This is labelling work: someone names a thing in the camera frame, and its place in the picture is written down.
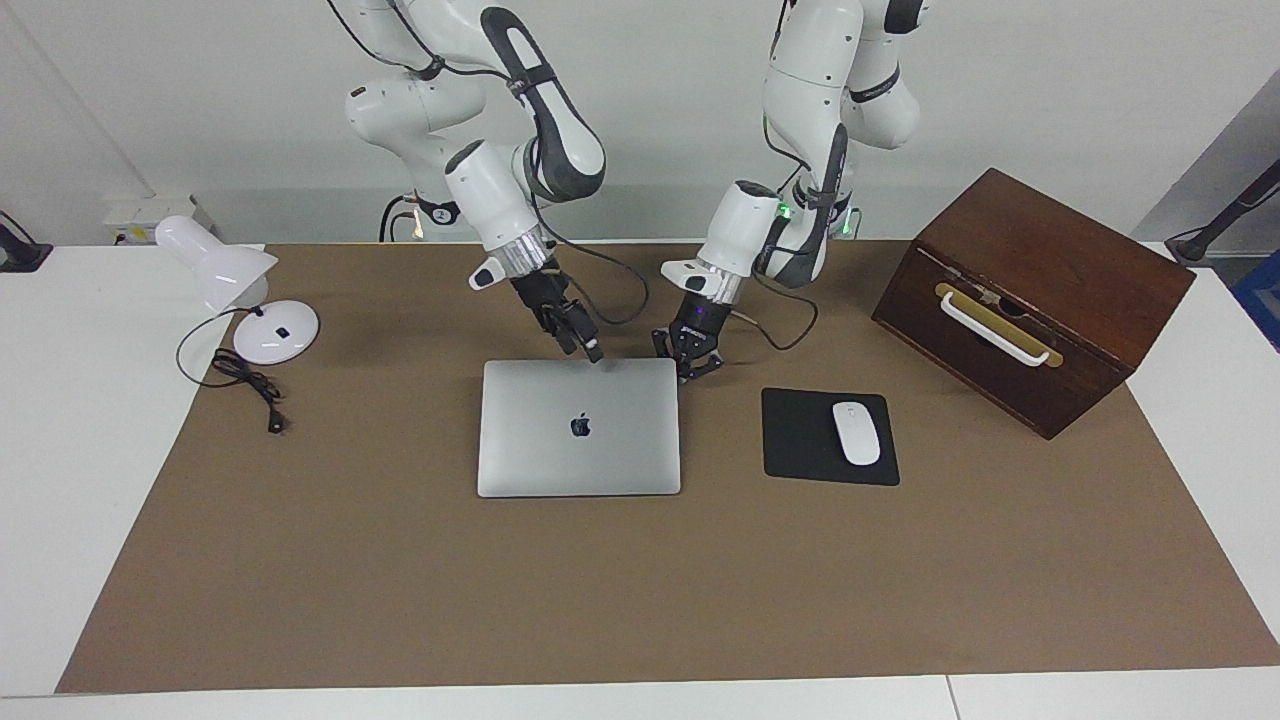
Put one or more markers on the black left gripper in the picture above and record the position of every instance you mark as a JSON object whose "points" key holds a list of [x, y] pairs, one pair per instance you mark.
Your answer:
{"points": [[698, 325]]}

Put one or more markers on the brown table mat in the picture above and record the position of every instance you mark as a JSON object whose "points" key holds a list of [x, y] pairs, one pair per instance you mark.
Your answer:
{"points": [[400, 580]]}

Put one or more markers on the blue crate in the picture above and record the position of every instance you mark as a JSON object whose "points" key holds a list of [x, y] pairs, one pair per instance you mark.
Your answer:
{"points": [[1265, 300]]}

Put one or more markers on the white socket box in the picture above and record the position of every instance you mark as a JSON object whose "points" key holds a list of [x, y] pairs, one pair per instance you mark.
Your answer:
{"points": [[140, 212]]}

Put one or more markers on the white computer mouse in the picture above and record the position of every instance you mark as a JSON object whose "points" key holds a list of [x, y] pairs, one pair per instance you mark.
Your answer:
{"points": [[856, 435]]}

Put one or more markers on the black stand foot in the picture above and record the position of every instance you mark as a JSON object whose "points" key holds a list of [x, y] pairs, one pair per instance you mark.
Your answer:
{"points": [[20, 255]]}

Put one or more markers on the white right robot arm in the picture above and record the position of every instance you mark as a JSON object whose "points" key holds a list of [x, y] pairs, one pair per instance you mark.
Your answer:
{"points": [[480, 190]]}

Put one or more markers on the black mouse pad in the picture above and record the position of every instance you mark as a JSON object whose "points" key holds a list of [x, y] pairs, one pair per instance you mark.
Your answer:
{"points": [[800, 440]]}

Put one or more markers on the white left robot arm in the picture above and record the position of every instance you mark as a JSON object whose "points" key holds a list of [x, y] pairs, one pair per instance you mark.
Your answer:
{"points": [[740, 230]]}

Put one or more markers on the dark brown wooden box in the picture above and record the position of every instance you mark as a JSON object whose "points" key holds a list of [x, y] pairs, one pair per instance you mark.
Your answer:
{"points": [[1100, 310]]}

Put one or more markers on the silver laptop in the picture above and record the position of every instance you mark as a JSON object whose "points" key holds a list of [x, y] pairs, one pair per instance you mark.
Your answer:
{"points": [[580, 450]]}

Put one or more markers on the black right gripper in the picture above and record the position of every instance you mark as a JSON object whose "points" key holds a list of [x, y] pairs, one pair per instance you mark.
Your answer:
{"points": [[548, 300]]}

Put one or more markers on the white desk lamp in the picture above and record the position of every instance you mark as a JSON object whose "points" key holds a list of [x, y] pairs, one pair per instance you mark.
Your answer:
{"points": [[215, 265]]}

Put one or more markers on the black tripod leg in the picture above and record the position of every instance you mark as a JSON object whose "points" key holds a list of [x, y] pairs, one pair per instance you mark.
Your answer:
{"points": [[1225, 215]]}

